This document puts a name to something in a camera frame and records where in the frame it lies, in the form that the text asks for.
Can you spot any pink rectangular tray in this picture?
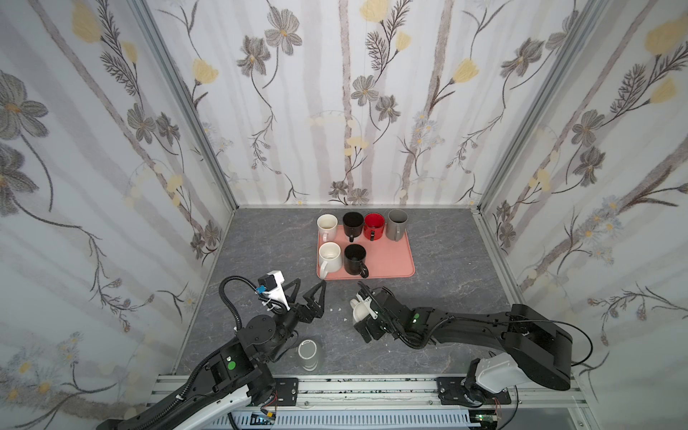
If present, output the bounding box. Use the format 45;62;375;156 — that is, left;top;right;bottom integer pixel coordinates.
315;225;416;279

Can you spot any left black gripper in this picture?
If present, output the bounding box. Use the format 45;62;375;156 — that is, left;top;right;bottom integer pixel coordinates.
261;278;324;365

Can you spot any dark mug white base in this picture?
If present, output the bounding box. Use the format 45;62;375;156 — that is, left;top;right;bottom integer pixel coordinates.
342;211;365;243

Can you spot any black interior steel mug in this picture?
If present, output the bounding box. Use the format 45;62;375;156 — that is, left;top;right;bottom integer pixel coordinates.
343;244;369;279

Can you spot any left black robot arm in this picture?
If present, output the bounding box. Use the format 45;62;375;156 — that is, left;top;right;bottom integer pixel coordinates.
98;271;326;429

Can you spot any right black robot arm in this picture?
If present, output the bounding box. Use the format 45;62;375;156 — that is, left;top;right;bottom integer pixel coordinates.
355;281;584;391

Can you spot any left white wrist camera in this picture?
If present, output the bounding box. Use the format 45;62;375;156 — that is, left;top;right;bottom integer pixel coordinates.
256;271;290;315

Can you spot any aluminium mounting rail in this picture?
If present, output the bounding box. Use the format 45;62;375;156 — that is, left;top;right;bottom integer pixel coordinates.
144;373;582;412

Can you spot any white perforated cable duct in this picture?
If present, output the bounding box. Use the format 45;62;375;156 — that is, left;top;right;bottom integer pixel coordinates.
206;410;480;429

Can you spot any red mug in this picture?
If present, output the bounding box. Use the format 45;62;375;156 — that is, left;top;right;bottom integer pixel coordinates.
363;213;386;241

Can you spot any white ribbed upside-down mug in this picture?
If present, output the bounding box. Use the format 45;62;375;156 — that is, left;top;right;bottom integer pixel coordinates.
318;242;342;279

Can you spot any pale pink mug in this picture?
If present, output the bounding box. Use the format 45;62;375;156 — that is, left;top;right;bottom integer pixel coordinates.
316;214;339;243

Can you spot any small grey mug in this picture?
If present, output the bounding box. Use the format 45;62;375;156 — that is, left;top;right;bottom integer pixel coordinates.
297;339;324;372

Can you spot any cream upside-down mug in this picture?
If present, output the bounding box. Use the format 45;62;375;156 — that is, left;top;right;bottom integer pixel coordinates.
349;297;378;323

